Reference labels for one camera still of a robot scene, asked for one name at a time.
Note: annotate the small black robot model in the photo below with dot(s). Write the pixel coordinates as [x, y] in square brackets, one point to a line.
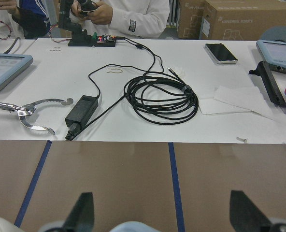
[79, 36]

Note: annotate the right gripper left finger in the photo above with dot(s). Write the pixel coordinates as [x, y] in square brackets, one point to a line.
[80, 219]

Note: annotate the black bar tool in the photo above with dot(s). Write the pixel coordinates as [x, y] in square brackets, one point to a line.
[263, 70]

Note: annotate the black power adapter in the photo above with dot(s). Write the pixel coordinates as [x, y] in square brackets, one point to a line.
[81, 113]

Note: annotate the brown cardboard box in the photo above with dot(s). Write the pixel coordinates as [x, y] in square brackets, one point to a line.
[228, 19]

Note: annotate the teach pendant tablet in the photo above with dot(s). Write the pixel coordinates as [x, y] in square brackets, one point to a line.
[12, 65]

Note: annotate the smartphone on table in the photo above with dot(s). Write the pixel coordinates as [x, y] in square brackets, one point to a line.
[220, 54]

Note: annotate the cream white ikea cup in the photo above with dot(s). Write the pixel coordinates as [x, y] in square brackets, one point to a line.
[6, 226]

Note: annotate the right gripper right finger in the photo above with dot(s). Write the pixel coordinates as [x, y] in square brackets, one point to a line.
[245, 216]

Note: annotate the reacher grabber tool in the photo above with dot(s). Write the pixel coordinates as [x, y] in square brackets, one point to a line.
[29, 109]

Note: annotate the light blue ikea cup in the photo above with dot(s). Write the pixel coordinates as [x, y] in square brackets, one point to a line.
[133, 226]

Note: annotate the seated person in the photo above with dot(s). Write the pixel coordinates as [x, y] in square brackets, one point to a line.
[144, 19]
[26, 19]

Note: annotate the white paper sheet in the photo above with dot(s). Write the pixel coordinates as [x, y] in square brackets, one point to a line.
[240, 100]

